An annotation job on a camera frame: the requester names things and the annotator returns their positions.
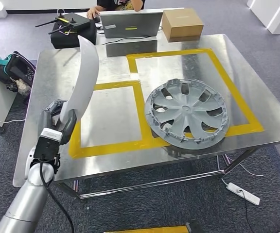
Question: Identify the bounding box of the long white power strip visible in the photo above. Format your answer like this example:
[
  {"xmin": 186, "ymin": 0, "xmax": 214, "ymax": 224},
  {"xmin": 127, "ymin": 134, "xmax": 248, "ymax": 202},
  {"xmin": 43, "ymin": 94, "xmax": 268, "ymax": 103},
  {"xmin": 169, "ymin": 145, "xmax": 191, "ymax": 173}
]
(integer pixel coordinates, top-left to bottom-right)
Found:
[{"xmin": 226, "ymin": 182, "xmax": 261, "ymax": 206}]

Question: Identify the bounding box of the person at laptop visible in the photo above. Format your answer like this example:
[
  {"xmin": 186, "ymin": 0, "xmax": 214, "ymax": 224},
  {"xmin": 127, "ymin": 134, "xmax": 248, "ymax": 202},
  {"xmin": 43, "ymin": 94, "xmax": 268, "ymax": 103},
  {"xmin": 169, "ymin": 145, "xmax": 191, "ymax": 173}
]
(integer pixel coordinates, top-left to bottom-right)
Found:
[{"xmin": 86, "ymin": 0, "xmax": 146, "ymax": 20}]

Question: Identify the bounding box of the stainless steel workbench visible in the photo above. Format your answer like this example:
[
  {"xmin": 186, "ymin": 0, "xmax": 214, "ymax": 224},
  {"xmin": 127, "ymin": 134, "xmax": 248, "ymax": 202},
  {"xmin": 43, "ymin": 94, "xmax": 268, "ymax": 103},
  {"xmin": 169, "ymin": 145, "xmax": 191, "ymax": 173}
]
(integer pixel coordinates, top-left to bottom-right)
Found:
[{"xmin": 12, "ymin": 33, "xmax": 280, "ymax": 202}]

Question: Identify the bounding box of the black robot right foot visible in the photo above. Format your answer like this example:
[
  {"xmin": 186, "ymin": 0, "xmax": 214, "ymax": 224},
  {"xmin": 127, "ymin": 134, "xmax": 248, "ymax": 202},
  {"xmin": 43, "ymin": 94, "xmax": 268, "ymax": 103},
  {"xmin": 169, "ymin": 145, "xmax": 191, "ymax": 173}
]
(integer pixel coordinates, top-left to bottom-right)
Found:
[{"xmin": 186, "ymin": 220, "xmax": 203, "ymax": 233}]

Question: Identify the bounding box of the thin white cable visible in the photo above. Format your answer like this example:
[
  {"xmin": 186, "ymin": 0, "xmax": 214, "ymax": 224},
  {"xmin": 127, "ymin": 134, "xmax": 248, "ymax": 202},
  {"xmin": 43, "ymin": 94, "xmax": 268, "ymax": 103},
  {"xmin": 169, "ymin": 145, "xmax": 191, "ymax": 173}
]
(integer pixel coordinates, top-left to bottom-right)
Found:
[{"xmin": 216, "ymin": 154, "xmax": 265, "ymax": 187}]

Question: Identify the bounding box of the silver wheel hubcap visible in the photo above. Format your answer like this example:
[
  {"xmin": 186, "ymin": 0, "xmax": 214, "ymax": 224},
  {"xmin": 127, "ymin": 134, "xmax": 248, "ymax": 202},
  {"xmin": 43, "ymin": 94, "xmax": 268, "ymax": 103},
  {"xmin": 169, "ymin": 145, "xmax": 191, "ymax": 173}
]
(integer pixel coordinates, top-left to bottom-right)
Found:
[{"xmin": 144, "ymin": 78, "xmax": 230, "ymax": 150}]

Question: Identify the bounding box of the black carry case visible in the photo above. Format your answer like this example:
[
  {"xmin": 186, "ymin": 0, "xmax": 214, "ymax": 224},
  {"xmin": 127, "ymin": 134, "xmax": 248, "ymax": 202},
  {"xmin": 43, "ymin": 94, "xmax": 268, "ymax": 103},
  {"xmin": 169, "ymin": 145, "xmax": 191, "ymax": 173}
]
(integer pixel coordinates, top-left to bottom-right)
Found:
[{"xmin": 51, "ymin": 19, "xmax": 98, "ymax": 50}]

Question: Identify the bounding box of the long white cable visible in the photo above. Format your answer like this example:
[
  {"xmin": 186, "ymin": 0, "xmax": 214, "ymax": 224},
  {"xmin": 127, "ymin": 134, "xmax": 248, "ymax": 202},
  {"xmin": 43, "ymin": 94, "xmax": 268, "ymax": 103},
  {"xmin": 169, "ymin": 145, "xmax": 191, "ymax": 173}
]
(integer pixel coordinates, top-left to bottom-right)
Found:
[{"xmin": 0, "ymin": 118, "xmax": 26, "ymax": 130}]

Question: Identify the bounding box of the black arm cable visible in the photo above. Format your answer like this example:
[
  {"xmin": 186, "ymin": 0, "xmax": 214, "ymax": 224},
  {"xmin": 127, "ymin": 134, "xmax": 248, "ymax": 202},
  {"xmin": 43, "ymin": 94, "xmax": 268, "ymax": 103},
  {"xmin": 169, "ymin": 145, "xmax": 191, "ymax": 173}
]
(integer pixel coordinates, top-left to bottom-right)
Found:
[{"xmin": 39, "ymin": 160, "xmax": 75, "ymax": 233}]

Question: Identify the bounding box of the black power cable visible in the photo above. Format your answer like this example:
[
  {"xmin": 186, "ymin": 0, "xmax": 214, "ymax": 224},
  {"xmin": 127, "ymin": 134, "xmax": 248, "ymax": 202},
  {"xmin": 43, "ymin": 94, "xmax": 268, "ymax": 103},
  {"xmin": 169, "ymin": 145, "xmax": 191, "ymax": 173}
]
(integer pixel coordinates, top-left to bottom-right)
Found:
[{"xmin": 238, "ymin": 189, "xmax": 253, "ymax": 233}]

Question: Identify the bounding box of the brown cardboard box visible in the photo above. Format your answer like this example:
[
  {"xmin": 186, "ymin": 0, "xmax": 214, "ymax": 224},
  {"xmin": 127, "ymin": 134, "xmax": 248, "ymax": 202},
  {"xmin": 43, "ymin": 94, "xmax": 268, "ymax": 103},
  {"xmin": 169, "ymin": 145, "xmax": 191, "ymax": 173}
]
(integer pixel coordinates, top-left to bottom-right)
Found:
[{"xmin": 161, "ymin": 8, "xmax": 204, "ymax": 43}]

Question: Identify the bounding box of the yellow floor tape square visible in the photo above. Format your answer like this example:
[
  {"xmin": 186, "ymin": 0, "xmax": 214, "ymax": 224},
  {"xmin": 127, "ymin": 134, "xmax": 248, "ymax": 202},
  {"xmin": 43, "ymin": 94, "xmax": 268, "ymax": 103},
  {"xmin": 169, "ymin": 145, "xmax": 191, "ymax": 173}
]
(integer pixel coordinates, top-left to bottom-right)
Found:
[{"xmin": 104, "ymin": 225, "xmax": 189, "ymax": 233}]

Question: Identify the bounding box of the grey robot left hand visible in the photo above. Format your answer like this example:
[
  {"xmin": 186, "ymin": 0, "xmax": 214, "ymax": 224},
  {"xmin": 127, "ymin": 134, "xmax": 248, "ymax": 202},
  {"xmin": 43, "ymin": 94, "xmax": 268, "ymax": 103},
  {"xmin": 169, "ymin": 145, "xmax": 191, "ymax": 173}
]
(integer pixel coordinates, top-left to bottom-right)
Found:
[{"xmin": 37, "ymin": 100, "xmax": 77, "ymax": 145}]

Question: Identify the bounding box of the black and teal backpack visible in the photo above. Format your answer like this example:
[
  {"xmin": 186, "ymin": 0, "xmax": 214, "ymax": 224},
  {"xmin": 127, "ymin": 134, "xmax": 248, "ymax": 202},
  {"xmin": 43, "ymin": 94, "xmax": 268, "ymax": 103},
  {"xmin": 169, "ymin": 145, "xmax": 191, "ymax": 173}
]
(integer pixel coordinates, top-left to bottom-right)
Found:
[{"xmin": 0, "ymin": 50, "xmax": 36, "ymax": 98}]

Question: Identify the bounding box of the grey laptop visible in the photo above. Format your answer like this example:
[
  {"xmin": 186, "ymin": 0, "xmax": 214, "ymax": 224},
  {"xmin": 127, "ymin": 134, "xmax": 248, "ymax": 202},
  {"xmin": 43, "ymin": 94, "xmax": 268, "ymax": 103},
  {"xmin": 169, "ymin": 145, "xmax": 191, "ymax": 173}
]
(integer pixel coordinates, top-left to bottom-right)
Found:
[{"xmin": 99, "ymin": 12, "xmax": 164, "ymax": 39}]

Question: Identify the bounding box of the white curved body part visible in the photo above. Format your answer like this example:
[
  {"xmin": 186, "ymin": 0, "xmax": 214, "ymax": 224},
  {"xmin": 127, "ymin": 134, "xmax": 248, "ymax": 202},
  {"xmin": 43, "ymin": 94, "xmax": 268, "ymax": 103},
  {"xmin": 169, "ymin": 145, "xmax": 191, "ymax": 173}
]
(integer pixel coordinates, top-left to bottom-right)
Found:
[{"xmin": 59, "ymin": 35, "xmax": 100, "ymax": 125}]

